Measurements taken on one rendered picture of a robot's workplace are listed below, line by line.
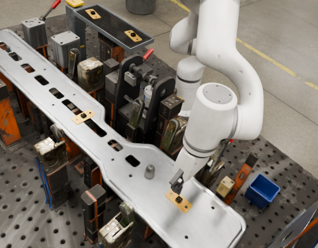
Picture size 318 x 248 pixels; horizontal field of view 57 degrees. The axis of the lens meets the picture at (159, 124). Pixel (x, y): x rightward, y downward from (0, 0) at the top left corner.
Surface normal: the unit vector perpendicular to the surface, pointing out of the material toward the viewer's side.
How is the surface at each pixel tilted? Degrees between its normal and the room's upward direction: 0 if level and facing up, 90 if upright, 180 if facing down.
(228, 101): 5
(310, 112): 0
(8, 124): 90
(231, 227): 0
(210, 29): 46
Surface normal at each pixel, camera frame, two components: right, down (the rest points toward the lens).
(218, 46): -0.04, -0.04
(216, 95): 0.13, -0.68
